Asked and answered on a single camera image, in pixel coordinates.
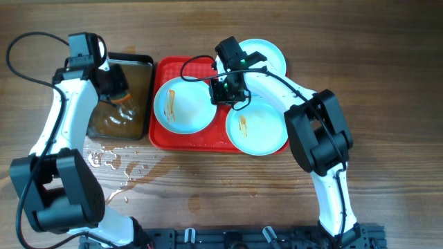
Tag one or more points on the stained pale blue plate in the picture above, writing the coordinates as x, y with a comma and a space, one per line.
184, 107

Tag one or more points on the black tray with brown water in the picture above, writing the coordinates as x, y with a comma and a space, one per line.
129, 120

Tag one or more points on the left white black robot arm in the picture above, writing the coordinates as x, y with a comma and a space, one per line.
57, 191

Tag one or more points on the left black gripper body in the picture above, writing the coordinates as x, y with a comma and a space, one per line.
115, 81

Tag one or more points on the orange sponge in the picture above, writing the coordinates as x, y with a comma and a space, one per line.
121, 97

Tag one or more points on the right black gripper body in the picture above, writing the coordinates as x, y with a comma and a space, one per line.
223, 92

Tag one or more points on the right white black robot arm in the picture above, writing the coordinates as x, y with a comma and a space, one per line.
319, 137

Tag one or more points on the black mounting rail base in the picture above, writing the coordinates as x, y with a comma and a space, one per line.
360, 236

